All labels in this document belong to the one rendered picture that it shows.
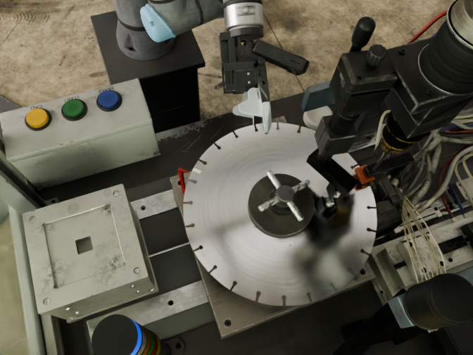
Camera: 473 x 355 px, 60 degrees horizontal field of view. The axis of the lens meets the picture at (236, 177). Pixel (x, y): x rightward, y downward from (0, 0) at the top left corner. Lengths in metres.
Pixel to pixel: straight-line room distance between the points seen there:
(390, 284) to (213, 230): 0.38
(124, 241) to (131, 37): 0.56
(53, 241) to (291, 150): 0.45
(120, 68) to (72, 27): 1.24
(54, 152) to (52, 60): 1.39
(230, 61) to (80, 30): 1.58
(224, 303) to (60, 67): 1.66
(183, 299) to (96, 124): 0.38
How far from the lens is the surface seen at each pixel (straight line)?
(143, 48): 1.11
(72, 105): 0.89
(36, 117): 0.90
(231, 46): 0.83
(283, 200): 0.65
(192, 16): 0.90
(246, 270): 0.67
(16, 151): 0.88
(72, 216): 0.79
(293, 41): 2.23
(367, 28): 0.49
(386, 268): 0.87
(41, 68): 2.23
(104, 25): 1.24
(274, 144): 0.76
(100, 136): 0.86
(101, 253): 0.75
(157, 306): 0.86
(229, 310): 0.76
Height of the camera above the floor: 1.60
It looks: 65 degrees down
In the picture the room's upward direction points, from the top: 6 degrees clockwise
